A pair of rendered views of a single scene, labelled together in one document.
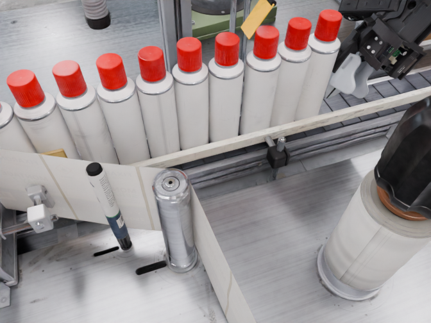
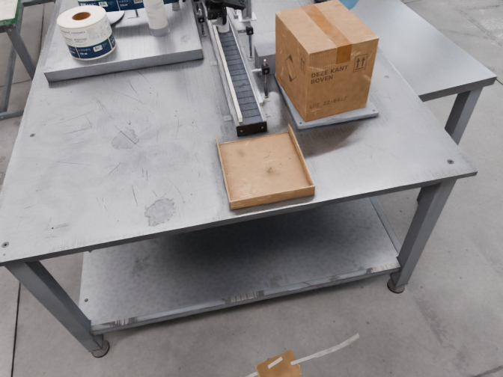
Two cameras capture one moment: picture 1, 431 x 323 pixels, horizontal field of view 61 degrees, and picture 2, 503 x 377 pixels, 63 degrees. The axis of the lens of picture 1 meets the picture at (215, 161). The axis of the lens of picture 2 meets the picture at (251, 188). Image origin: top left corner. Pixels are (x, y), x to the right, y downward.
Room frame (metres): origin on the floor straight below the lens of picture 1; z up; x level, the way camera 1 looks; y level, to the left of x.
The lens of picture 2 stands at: (0.94, -1.87, 1.78)
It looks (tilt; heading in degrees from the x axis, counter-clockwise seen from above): 49 degrees down; 103
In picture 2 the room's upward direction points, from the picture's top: 5 degrees counter-clockwise
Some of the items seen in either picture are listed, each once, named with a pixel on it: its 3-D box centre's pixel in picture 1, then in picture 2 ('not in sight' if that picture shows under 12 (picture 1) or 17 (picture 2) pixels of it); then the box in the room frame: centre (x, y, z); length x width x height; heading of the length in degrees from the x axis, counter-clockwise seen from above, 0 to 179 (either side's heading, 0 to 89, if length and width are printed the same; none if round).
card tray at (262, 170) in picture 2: not in sight; (262, 163); (0.78, -0.96, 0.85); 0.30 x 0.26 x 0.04; 110
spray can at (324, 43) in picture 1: (315, 72); (221, 8); (0.49, -0.16, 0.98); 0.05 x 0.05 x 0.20
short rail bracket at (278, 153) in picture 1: (277, 161); (201, 22); (0.37, -0.10, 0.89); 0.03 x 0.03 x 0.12; 20
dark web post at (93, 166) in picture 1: (112, 212); not in sight; (0.22, 0.13, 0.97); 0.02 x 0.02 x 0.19
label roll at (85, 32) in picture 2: not in sight; (87, 32); (-0.07, -0.34, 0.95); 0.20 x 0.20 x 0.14
